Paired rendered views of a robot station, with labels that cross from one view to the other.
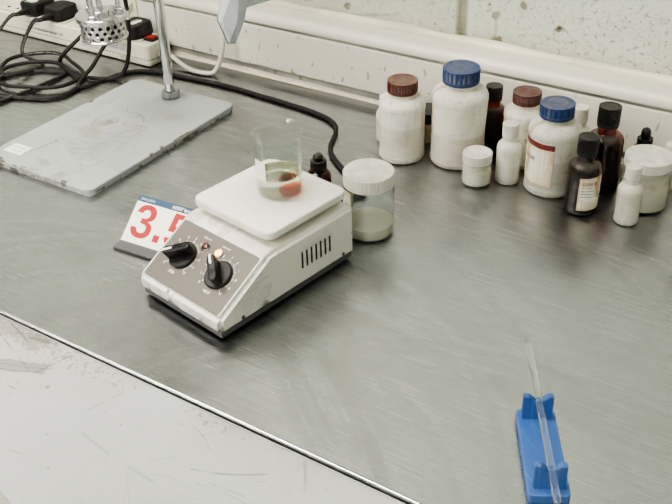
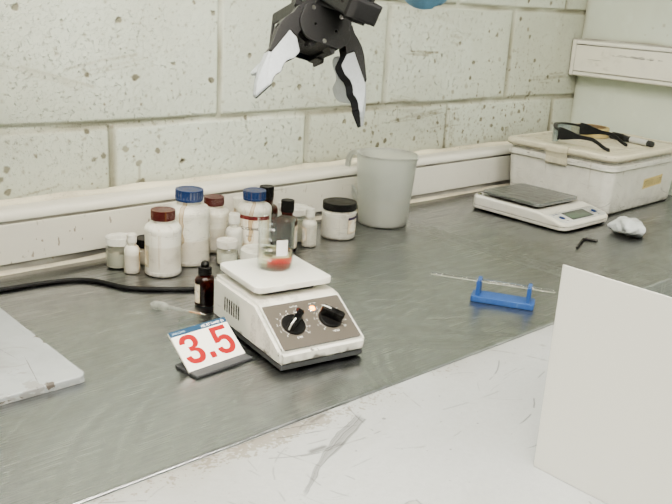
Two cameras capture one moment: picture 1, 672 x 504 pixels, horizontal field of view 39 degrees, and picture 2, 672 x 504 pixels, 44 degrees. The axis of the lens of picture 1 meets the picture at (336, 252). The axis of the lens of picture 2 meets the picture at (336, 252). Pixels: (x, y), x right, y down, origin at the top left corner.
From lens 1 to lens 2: 1.26 m
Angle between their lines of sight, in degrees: 70
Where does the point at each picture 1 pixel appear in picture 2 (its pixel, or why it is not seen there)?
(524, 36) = (160, 172)
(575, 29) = (192, 157)
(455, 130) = (205, 232)
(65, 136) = not seen: outside the picture
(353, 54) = (43, 226)
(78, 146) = not seen: outside the picture
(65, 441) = (450, 415)
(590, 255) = (337, 259)
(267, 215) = (306, 273)
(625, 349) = (425, 271)
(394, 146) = (174, 261)
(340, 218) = not seen: hidden behind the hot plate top
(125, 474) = (490, 398)
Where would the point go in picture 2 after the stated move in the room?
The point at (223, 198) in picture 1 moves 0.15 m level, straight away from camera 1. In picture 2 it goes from (269, 281) to (159, 271)
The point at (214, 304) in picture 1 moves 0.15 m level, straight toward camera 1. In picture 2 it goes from (350, 331) to (465, 341)
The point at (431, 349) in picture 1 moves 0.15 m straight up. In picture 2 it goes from (403, 306) to (411, 213)
